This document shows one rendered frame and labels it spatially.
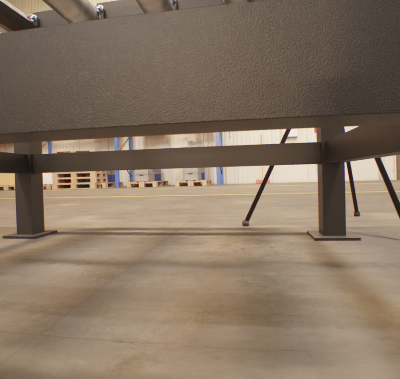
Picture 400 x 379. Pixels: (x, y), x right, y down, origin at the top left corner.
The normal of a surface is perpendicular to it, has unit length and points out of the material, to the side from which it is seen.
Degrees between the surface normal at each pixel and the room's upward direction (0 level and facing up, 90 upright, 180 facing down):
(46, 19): 90
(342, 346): 0
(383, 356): 0
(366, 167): 90
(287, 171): 90
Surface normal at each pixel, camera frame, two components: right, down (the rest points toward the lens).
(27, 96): -0.15, 0.01
